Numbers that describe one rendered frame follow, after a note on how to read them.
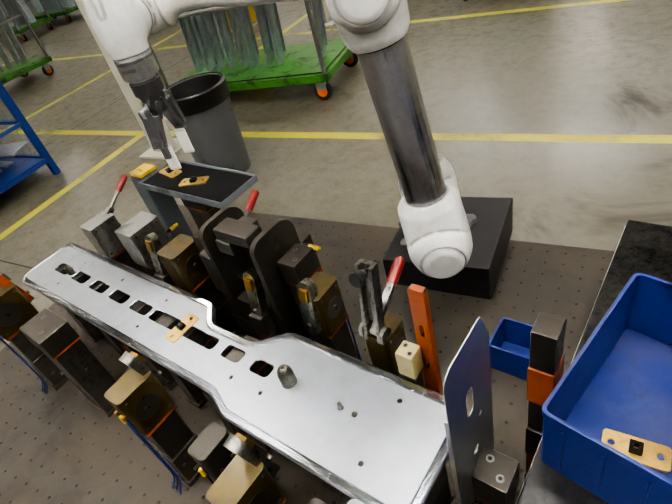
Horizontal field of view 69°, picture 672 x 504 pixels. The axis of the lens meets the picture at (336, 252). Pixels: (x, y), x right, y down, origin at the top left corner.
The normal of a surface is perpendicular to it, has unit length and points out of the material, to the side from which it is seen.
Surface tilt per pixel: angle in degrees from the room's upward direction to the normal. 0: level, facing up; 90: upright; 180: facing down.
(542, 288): 0
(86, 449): 0
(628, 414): 0
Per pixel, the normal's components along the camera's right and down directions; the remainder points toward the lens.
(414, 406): -0.22, -0.75
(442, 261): 0.00, 0.73
